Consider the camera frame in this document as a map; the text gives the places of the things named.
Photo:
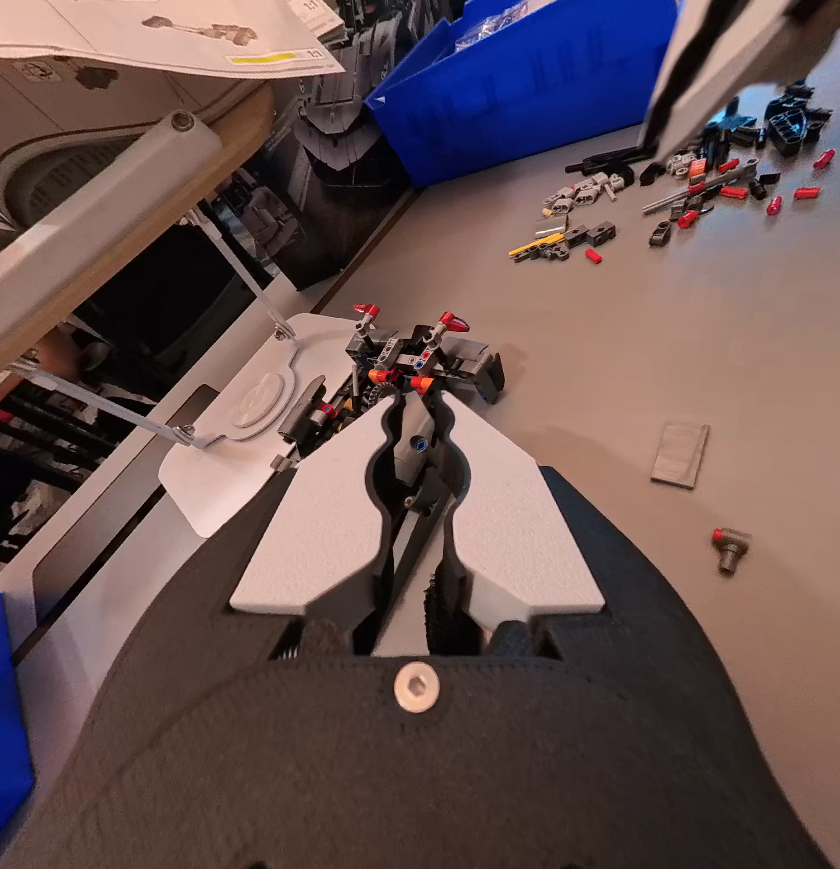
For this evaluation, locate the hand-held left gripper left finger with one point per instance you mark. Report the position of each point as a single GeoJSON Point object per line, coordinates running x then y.
{"type": "Point", "coordinates": [318, 536]}

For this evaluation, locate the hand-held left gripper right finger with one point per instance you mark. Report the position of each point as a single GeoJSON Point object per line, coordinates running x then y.
{"type": "Point", "coordinates": [528, 536]}

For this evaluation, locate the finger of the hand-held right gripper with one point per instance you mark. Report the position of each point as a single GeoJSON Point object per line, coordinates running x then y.
{"type": "Point", "coordinates": [691, 41]}
{"type": "Point", "coordinates": [766, 41]}

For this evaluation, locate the dark grey lego tile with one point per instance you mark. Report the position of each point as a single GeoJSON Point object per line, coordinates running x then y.
{"type": "Point", "coordinates": [679, 455]}

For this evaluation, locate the grey lego connector piece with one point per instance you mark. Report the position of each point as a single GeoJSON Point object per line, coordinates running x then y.
{"type": "Point", "coordinates": [732, 553]}

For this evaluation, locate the partly built lego car model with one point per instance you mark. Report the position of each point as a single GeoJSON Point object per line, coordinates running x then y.
{"type": "Point", "coordinates": [420, 353]}

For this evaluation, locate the pile of lego pieces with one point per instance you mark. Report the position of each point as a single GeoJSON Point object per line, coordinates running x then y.
{"type": "Point", "coordinates": [600, 234]}

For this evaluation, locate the white instruction booklet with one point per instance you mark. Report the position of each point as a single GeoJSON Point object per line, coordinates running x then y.
{"type": "Point", "coordinates": [155, 34]}

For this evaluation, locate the dark printed lego box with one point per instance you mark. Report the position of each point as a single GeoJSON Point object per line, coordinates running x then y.
{"type": "Point", "coordinates": [325, 170]}

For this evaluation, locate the grey flat board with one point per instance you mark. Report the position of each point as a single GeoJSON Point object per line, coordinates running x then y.
{"type": "Point", "coordinates": [141, 543]}

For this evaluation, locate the clear plastic bags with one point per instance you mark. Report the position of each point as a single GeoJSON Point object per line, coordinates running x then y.
{"type": "Point", "coordinates": [488, 27]}

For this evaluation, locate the blue labelled plastic bin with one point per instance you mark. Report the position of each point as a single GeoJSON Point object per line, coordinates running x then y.
{"type": "Point", "coordinates": [6, 713]}

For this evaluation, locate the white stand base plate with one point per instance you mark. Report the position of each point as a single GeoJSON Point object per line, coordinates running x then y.
{"type": "Point", "coordinates": [209, 468]}

